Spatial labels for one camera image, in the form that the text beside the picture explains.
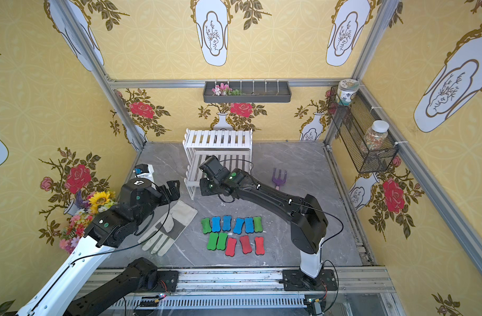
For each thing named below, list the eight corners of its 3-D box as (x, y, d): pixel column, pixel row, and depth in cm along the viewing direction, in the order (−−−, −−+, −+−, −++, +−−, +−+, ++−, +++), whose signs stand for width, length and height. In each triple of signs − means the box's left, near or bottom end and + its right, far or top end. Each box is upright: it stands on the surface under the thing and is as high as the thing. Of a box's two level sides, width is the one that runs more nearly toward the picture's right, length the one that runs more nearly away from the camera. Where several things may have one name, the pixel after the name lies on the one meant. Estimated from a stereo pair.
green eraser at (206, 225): (203, 234, 88) (202, 232, 86) (201, 220, 92) (201, 218, 90) (211, 232, 88) (211, 230, 87) (209, 218, 92) (209, 216, 91)
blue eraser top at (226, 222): (222, 230, 88) (221, 228, 87) (223, 217, 93) (223, 214, 91) (231, 230, 88) (230, 228, 87) (231, 217, 93) (231, 214, 91)
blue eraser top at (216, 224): (212, 232, 88) (211, 230, 86) (212, 219, 92) (211, 216, 90) (220, 231, 88) (219, 229, 86) (220, 218, 92) (219, 216, 90)
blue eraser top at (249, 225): (244, 232, 88) (244, 230, 86) (244, 219, 92) (244, 217, 90) (253, 232, 88) (254, 230, 86) (253, 219, 92) (253, 217, 90)
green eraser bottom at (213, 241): (207, 248, 84) (206, 247, 82) (210, 233, 88) (210, 231, 86) (215, 250, 83) (215, 248, 82) (219, 234, 88) (218, 232, 86)
